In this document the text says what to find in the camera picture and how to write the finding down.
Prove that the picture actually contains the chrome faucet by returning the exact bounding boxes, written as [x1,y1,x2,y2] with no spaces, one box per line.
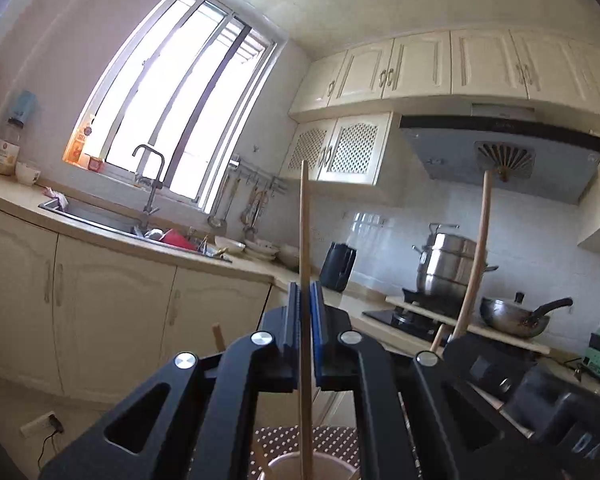
[131,144,167,231]

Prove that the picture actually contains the orange bottle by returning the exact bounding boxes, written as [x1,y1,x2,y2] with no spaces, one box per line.
[62,115,96,166]

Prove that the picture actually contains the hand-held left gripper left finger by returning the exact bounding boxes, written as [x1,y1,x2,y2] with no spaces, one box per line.
[40,282,301,480]

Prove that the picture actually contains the white framed window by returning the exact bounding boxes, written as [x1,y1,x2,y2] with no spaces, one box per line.
[62,0,288,213]

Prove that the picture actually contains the light blue wall holder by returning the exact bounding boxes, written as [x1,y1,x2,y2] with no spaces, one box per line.
[10,90,38,121]

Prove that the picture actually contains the white power strip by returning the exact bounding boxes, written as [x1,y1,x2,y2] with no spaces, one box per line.
[20,410,61,437]

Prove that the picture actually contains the brown polka dot tablecloth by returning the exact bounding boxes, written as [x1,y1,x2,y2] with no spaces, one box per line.
[250,424,362,480]

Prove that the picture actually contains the red dish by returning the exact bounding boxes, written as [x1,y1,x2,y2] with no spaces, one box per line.
[160,228,197,251]

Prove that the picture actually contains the cream upper wall cabinets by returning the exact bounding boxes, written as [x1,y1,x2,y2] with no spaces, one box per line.
[287,30,600,116]

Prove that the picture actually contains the pink cup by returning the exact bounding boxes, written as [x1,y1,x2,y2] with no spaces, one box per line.
[266,451,357,480]

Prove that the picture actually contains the grey range hood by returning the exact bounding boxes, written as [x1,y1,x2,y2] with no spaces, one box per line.
[399,104,600,206]

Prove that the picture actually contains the steel wok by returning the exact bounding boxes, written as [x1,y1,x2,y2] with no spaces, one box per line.
[480,296,574,338]

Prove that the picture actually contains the steel sink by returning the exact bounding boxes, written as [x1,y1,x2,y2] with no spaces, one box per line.
[37,196,233,263]

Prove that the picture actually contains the small white bowl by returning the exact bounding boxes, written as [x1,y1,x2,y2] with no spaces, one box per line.
[15,161,42,186]

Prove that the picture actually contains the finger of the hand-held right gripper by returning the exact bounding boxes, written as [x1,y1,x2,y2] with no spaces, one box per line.
[445,335,538,403]

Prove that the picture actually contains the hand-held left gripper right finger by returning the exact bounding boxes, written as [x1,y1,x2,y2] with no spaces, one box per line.
[310,281,533,480]

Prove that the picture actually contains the steel utensil rail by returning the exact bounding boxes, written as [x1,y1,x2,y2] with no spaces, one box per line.
[228,155,288,196]

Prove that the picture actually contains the steel steamer pot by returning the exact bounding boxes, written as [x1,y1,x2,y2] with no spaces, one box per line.
[412,223,499,301]

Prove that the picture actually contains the clear bottle white label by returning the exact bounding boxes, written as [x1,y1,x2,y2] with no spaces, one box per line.
[0,117,21,176]

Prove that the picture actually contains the dark blue kettle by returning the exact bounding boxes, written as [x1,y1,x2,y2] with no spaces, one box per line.
[320,241,357,292]

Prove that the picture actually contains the beige stone countertop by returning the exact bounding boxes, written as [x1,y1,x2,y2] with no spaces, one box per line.
[0,167,600,403]

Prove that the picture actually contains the black floor cable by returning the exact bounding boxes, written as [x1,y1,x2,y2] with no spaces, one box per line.
[36,422,65,467]

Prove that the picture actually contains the black gas stove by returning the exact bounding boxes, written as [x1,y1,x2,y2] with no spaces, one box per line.
[362,308,453,346]

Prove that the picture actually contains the wide white bowl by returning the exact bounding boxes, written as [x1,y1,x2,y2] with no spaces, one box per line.
[215,236,246,255]

